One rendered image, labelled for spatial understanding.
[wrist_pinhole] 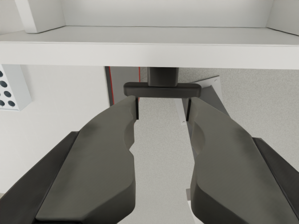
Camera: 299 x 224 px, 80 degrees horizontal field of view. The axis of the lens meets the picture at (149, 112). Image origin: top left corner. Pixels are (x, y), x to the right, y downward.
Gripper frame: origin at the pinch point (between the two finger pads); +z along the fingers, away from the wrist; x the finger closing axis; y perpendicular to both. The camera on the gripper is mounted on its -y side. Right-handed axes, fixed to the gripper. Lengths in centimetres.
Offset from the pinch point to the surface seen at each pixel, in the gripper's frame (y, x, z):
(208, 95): 41, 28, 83
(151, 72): 0.0, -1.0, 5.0
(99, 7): -4.7, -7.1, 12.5
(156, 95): 2.1, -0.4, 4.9
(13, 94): 8.6, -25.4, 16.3
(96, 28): -2.8, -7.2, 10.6
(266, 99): 50, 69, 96
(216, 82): 37, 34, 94
